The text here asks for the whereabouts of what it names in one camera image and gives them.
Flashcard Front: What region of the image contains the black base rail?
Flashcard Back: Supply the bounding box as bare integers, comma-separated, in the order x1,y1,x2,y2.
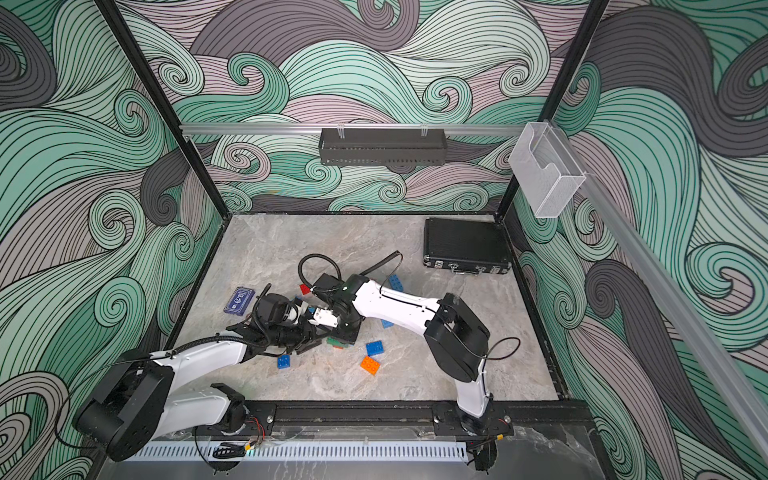
171,400,593,437

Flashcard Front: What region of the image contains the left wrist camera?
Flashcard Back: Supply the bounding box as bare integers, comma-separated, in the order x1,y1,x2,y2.
251,293,300,327

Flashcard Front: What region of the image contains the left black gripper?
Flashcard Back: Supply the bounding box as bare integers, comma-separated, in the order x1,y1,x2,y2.
267,317,332,354

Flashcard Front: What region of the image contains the aluminium rail wall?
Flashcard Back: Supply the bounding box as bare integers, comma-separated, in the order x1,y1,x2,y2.
547,123,767,459
180,122,525,137

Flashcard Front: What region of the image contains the blue small lego brick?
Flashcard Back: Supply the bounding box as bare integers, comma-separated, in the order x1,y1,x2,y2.
277,354,291,370

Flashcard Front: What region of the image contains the black frame post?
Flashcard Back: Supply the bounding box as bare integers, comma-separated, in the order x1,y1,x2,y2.
494,0,610,224
94,0,232,223

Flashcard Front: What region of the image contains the aluminium rail back wall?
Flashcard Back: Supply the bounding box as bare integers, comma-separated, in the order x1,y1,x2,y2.
180,122,525,137

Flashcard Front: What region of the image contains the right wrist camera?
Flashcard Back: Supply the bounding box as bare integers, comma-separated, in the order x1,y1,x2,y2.
309,308,338,329

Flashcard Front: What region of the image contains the white slotted cable duct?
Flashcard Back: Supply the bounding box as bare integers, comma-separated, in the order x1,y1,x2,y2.
129,441,469,463

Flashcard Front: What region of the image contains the clear plastic wall bin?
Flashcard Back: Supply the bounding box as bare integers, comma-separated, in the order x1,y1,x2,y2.
509,122,586,219

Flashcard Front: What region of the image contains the black frame post left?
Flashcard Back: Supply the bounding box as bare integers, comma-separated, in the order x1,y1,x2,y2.
94,0,232,223

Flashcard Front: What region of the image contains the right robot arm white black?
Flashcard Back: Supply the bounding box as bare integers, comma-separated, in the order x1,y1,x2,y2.
311,274,492,436

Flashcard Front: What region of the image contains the green long lego brick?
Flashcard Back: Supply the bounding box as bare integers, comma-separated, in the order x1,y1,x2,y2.
327,338,346,349

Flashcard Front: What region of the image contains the black case on table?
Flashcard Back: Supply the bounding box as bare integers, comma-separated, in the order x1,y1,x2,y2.
422,218,512,275

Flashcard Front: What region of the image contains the aluminium rail right wall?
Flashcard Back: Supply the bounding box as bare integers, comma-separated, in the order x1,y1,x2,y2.
547,123,767,459

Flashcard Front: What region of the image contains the orange lego brick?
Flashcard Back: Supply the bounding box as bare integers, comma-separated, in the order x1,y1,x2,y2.
360,356,381,376

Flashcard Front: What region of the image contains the blue lego brick far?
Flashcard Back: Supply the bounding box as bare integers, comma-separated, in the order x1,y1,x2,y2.
389,275,404,292

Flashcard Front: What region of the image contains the blue lego brick lower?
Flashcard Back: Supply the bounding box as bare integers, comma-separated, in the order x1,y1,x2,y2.
365,340,385,357

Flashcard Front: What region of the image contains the black frame post right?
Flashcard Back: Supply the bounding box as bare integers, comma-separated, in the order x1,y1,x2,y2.
494,0,610,224

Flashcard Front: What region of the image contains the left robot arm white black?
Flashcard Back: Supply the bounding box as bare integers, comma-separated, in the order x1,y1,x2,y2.
72,321,331,461

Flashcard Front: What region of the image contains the blue card tag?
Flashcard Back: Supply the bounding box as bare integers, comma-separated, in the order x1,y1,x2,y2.
223,287,255,316

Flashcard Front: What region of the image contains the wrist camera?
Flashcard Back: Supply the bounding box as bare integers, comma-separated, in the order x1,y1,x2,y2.
251,293,300,327
309,308,338,329

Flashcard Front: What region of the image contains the black perforated wall tray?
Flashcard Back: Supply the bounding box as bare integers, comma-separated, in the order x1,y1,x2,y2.
318,128,448,167

